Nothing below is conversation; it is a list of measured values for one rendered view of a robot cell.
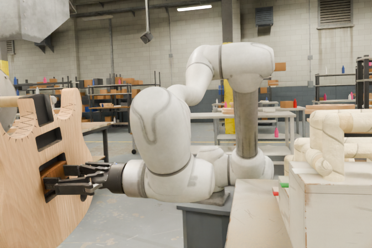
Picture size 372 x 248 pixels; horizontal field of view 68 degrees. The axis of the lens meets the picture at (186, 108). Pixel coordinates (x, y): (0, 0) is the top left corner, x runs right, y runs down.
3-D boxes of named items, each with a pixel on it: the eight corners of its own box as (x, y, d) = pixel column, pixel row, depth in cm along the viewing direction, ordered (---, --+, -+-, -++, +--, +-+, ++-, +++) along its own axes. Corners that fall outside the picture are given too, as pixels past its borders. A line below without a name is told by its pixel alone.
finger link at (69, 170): (77, 165, 75) (78, 164, 75) (54, 165, 76) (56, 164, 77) (78, 176, 75) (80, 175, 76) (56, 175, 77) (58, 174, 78)
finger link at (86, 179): (106, 185, 69) (105, 187, 68) (60, 191, 68) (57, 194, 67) (103, 170, 69) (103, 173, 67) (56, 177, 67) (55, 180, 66)
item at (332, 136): (326, 181, 45) (325, 124, 44) (320, 176, 48) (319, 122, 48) (347, 182, 44) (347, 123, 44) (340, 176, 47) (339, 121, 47)
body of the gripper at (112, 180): (123, 201, 65) (87, 199, 67) (137, 184, 73) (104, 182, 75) (118, 171, 63) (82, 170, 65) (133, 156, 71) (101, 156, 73)
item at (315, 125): (313, 168, 53) (311, 119, 52) (308, 164, 56) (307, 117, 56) (330, 168, 52) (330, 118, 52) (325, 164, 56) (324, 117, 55)
